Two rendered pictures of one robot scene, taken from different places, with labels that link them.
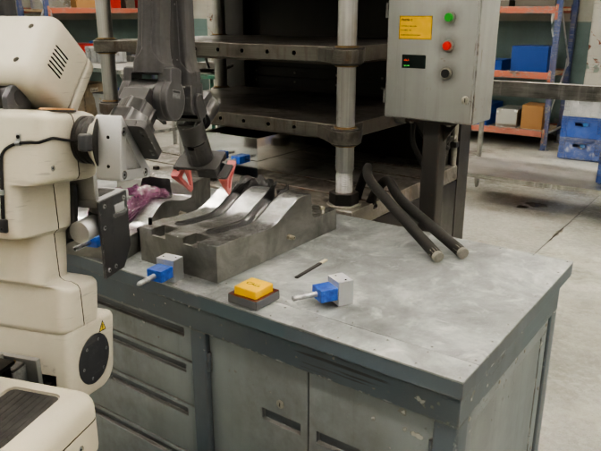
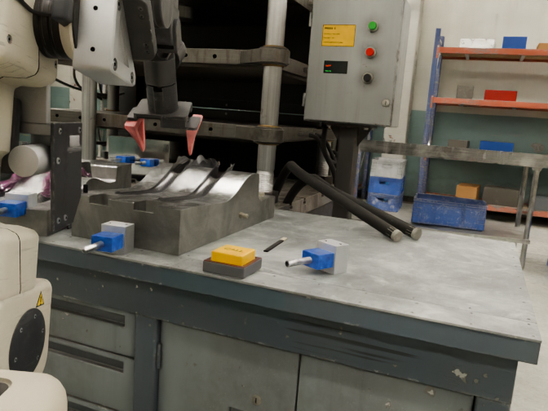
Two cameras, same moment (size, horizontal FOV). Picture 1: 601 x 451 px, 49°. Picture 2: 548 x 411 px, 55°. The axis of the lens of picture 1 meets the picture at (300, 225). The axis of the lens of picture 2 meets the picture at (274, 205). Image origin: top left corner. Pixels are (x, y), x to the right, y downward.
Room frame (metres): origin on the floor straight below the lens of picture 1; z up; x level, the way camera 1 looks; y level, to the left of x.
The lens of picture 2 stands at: (0.40, 0.28, 1.08)
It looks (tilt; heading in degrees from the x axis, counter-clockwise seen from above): 10 degrees down; 345
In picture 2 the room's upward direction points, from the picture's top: 4 degrees clockwise
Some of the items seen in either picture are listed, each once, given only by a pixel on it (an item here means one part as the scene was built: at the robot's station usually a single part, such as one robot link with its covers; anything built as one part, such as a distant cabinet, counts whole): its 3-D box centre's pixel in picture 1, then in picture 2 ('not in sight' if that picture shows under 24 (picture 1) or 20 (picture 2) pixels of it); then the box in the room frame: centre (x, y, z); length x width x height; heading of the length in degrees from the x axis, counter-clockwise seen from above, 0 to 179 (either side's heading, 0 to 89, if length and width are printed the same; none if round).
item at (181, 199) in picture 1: (131, 208); (46, 188); (1.81, 0.49, 0.86); 0.50 x 0.26 x 0.11; 161
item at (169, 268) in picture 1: (156, 274); (103, 242); (1.38, 0.33, 0.83); 0.13 x 0.05 x 0.05; 152
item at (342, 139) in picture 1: (276, 123); (178, 137); (2.73, 0.10, 0.96); 1.29 x 0.83 x 0.18; 54
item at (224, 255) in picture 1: (244, 219); (188, 197); (1.67, 0.15, 0.87); 0.50 x 0.26 x 0.14; 144
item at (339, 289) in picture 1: (320, 293); (313, 258); (1.28, -0.04, 0.83); 0.13 x 0.05 x 0.05; 116
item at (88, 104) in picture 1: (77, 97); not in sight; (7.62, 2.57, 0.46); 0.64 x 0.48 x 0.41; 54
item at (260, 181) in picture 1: (237, 202); (182, 178); (1.67, 0.17, 0.92); 0.35 x 0.16 x 0.09; 144
